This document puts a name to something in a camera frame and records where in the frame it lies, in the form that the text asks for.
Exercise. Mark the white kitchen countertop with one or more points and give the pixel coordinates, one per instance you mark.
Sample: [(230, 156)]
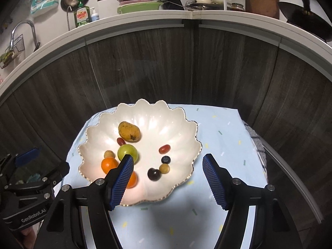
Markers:
[(233, 16)]

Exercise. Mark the dark purple plum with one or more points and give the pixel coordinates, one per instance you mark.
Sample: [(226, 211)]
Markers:
[(154, 174)]

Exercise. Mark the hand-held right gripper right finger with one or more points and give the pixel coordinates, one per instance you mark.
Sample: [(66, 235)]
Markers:
[(215, 182)]

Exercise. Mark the yellow mango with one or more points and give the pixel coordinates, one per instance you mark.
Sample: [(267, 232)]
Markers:
[(129, 131)]

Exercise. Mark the teal glass dish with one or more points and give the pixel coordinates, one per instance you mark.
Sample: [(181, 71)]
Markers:
[(32, 178)]

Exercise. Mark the black wok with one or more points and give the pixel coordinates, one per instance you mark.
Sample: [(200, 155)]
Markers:
[(308, 18)]

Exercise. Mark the white scalloped ceramic bowl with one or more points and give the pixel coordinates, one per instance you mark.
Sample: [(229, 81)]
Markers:
[(155, 127)]

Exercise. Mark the small tan round fruit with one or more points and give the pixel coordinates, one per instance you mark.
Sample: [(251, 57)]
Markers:
[(164, 168)]

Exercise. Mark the white hand soap bottle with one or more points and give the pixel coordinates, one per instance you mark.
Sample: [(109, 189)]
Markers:
[(95, 16)]

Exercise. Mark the orange mandarin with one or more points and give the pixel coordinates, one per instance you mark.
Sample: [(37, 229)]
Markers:
[(132, 180), (107, 166)]

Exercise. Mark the blueberry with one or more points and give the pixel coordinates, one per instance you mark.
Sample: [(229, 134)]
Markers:
[(166, 159)]

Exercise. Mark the red grape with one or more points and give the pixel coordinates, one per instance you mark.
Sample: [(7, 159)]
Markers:
[(121, 141)]

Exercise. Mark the small yellow-brown fruit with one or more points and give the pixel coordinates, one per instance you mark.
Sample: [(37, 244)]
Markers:
[(109, 154)]

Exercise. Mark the chrome kitchen faucet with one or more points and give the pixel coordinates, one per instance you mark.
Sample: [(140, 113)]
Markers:
[(26, 23)]

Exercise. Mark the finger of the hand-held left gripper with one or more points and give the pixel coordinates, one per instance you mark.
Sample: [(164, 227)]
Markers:
[(27, 154), (55, 172)]

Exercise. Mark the red grape tomato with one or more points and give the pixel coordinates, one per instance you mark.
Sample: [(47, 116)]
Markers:
[(165, 149)]

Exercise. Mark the dark wood kitchen cabinet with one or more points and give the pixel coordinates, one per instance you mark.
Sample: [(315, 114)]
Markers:
[(155, 70)]

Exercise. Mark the glass jar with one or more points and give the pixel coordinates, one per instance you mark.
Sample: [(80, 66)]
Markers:
[(237, 7)]

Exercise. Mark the light blue patterned tablecloth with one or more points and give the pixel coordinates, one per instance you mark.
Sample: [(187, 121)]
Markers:
[(220, 145)]

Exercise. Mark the green baking dish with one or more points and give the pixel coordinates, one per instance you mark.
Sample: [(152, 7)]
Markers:
[(140, 8)]

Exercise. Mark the grey checked cloth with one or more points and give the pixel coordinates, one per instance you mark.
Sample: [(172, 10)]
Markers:
[(255, 140)]

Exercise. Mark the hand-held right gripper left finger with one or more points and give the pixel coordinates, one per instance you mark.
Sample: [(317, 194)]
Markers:
[(120, 181)]

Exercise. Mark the green dish soap bottle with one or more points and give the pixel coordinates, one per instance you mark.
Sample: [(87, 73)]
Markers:
[(83, 16)]

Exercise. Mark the green apple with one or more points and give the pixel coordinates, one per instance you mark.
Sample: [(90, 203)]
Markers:
[(127, 151)]

